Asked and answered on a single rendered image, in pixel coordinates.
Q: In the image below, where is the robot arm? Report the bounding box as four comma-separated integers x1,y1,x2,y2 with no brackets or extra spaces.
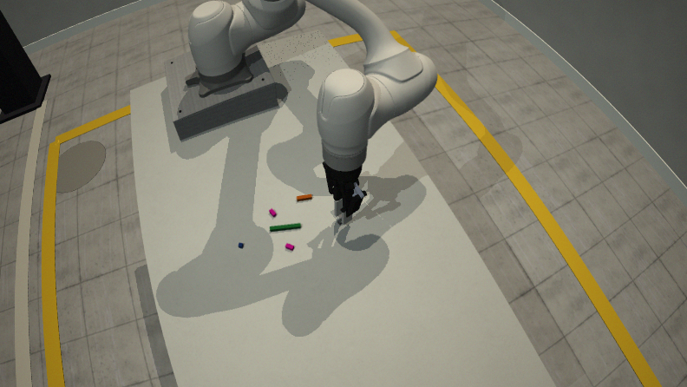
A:
185,0,437,172

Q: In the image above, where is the dark green rod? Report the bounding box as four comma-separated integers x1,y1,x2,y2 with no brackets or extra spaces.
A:
270,223,301,232

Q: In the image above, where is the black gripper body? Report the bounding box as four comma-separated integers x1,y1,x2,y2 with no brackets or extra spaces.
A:
326,164,362,190

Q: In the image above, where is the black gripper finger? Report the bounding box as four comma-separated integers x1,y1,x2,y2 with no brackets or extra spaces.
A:
323,162,343,217
339,181,367,225

